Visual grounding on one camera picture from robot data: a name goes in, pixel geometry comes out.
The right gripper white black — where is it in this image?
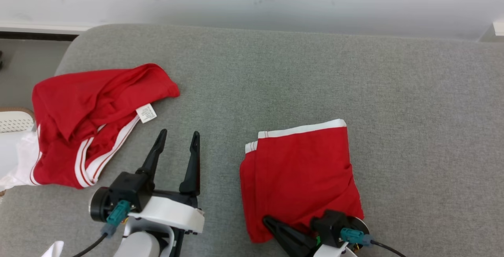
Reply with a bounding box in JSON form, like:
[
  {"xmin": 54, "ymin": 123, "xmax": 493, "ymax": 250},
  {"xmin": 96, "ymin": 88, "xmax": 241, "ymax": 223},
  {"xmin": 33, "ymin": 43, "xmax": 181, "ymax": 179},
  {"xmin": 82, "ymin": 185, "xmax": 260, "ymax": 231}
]
[{"xmin": 263, "ymin": 216, "xmax": 357, "ymax": 257}]

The red shorts white trim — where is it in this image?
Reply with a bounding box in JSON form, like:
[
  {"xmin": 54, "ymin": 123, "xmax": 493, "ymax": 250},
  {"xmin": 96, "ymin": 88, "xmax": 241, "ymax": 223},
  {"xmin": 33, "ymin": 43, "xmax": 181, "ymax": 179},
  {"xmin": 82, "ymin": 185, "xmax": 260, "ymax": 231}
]
[{"xmin": 239, "ymin": 119, "xmax": 365, "ymax": 244}]

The white cloth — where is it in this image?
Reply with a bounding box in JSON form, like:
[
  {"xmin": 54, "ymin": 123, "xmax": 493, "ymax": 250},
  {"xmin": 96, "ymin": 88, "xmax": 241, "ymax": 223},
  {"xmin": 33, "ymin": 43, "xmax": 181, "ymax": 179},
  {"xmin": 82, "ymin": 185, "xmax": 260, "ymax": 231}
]
[{"xmin": 0, "ymin": 130, "xmax": 41, "ymax": 190}]

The white paper tag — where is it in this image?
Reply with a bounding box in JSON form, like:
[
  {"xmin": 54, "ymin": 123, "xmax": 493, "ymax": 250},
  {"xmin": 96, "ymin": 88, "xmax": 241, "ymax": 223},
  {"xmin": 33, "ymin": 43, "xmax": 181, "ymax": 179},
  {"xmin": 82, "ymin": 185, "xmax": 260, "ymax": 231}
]
[{"xmin": 41, "ymin": 241, "xmax": 64, "ymax": 257}]

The white laundry basket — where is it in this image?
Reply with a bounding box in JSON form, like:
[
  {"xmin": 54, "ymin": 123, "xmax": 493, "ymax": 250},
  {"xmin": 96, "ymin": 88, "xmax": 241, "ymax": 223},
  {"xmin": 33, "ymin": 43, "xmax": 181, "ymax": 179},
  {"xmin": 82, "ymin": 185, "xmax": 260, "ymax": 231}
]
[{"xmin": 0, "ymin": 107, "xmax": 36, "ymax": 133}]

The white skirting board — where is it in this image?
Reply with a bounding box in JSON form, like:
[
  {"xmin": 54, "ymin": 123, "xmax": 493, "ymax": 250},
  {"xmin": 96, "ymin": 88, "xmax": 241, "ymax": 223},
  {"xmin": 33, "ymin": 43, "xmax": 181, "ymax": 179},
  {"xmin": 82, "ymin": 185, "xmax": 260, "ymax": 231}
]
[{"xmin": 0, "ymin": 22, "xmax": 94, "ymax": 34}]

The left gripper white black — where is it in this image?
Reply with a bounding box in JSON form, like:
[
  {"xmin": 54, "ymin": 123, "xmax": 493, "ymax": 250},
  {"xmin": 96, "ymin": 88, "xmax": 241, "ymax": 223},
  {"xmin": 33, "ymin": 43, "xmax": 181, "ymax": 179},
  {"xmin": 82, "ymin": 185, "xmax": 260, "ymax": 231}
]
[{"xmin": 130, "ymin": 129, "xmax": 205, "ymax": 234}]

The red garment white striped band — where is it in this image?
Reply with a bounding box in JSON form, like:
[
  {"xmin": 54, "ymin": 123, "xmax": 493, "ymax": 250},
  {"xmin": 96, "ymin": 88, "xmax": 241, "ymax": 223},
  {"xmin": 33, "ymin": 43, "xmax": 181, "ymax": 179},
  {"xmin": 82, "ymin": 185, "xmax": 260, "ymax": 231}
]
[{"xmin": 31, "ymin": 63, "xmax": 180, "ymax": 189}]

